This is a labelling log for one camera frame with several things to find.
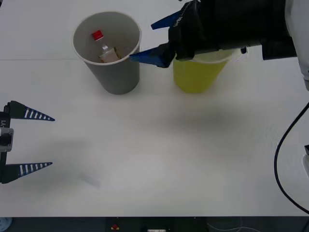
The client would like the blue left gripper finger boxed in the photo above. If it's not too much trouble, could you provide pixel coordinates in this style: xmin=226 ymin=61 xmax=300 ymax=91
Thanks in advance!
xmin=9 ymin=100 xmax=56 ymax=121
xmin=0 ymin=162 xmax=53 ymax=185

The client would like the thin white cable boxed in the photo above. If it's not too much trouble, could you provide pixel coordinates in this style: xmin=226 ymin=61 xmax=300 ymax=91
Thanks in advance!
xmin=207 ymin=221 xmax=257 ymax=232

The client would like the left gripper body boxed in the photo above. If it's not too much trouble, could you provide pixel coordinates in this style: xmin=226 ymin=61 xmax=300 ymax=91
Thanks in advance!
xmin=0 ymin=102 xmax=12 ymax=175

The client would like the clear bottle with red cap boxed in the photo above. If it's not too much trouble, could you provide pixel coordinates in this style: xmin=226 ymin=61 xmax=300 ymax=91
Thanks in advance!
xmin=91 ymin=30 xmax=122 ymax=64

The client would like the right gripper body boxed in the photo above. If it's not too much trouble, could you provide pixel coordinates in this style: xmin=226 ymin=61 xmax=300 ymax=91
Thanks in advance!
xmin=168 ymin=0 xmax=219 ymax=60

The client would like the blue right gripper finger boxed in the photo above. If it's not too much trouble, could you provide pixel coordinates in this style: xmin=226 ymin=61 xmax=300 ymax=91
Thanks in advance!
xmin=150 ymin=10 xmax=183 ymax=31
xmin=128 ymin=43 xmax=176 ymax=69

